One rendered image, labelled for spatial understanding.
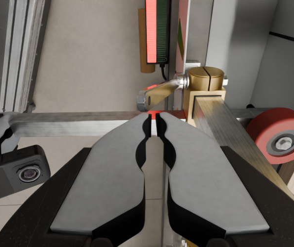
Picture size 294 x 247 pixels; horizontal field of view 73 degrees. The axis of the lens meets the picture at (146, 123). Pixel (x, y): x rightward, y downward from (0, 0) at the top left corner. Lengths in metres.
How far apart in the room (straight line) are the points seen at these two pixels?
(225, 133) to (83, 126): 0.21
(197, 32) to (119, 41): 0.76
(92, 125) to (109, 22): 0.87
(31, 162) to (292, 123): 0.33
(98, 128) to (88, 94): 0.96
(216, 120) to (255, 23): 0.36
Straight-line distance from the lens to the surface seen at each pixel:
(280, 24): 0.55
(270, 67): 0.56
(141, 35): 1.06
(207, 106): 0.26
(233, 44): 0.55
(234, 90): 0.59
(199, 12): 0.43
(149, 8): 0.42
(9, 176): 0.28
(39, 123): 0.36
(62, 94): 1.34
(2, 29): 1.11
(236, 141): 0.21
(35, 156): 0.27
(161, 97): 0.16
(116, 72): 1.20
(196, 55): 0.45
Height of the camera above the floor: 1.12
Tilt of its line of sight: 58 degrees down
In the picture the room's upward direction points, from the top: 179 degrees counter-clockwise
